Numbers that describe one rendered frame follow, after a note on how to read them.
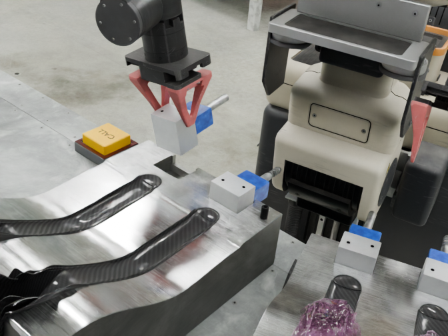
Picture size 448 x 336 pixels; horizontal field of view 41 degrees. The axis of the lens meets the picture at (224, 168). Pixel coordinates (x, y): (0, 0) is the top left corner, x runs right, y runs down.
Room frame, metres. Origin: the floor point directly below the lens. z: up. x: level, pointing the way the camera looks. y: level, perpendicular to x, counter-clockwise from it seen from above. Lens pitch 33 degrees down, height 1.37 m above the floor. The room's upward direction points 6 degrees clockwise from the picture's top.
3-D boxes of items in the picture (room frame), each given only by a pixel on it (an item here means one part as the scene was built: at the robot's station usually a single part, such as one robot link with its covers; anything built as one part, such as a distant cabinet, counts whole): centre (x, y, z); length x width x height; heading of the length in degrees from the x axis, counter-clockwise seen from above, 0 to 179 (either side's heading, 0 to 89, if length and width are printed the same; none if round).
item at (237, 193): (0.70, -0.04, 0.89); 0.13 x 0.05 x 0.05; 143
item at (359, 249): (0.65, -0.20, 0.86); 0.13 x 0.05 x 0.05; 160
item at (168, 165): (0.73, 0.07, 0.87); 0.05 x 0.05 x 0.04; 53
